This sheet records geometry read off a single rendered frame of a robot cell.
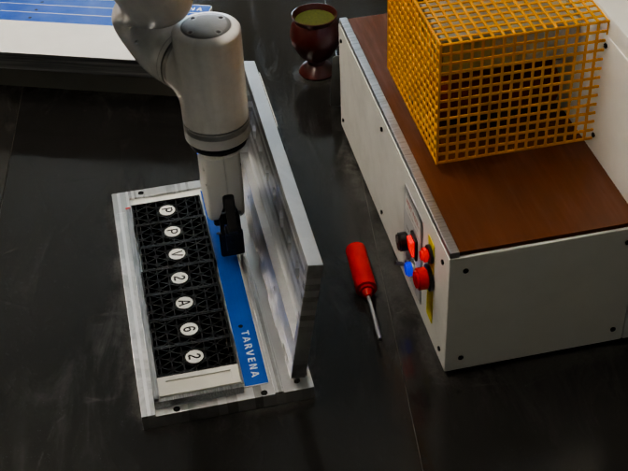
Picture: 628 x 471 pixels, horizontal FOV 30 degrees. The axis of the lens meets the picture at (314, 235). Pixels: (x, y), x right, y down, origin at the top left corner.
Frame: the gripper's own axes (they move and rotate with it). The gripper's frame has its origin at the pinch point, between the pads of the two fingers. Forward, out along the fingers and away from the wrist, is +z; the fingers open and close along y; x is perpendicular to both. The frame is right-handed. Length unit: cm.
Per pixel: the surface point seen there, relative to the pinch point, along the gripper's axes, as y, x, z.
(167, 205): -8.7, -7.4, 0.9
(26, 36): -50, -25, -6
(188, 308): 13.4, -7.4, 0.9
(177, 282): 8.1, -8.1, 0.9
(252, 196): 0.3, 3.7, -5.1
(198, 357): 22.3, -7.2, 0.9
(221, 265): 4.9, -1.8, 2.1
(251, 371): 25.1, -1.2, 2.1
